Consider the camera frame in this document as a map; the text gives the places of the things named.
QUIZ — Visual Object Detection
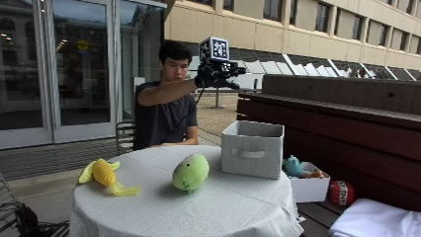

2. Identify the white marker cube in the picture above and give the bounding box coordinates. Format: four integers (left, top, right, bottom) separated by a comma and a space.
198, 36, 232, 63

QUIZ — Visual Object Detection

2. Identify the the person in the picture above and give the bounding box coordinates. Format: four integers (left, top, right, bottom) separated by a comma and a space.
132, 39, 202, 151

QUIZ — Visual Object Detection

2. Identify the grey fabric storage box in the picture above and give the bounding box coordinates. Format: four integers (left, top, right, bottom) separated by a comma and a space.
220, 119, 285, 181

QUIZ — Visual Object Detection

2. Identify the teal plush toy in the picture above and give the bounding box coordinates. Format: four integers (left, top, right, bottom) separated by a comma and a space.
281, 155, 305, 178

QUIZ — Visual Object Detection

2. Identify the metal chair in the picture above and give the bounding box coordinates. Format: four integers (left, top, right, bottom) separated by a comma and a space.
115, 120, 139, 156

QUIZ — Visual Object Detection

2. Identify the green plush toy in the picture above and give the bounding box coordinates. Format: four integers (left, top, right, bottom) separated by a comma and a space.
171, 153, 211, 194

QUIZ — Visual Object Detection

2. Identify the dark wooden bench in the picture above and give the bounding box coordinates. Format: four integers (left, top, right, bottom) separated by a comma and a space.
236, 73, 421, 237

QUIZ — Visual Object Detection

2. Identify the orange plush toy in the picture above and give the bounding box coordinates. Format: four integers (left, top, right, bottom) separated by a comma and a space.
299, 169, 327, 180

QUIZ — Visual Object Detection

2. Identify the white cardboard box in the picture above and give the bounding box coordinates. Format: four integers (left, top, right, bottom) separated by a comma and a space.
287, 161, 332, 203

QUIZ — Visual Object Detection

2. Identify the glass door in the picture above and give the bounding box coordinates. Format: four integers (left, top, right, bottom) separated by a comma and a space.
0, 0, 168, 151

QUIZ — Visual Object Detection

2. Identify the white tablecloth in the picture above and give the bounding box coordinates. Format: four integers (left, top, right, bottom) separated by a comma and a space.
68, 144, 305, 237

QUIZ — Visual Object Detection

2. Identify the yellow corn plush toy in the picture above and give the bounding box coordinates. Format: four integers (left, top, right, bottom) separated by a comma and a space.
78, 157, 143, 198

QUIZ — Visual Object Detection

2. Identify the red round plush toy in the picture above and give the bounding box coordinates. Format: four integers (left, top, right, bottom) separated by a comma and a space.
327, 180, 356, 207

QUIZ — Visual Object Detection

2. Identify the white folded cloth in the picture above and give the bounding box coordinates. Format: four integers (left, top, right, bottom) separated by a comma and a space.
328, 197, 421, 237

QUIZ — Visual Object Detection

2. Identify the black glove cable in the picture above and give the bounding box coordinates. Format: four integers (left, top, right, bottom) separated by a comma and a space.
162, 86, 207, 142

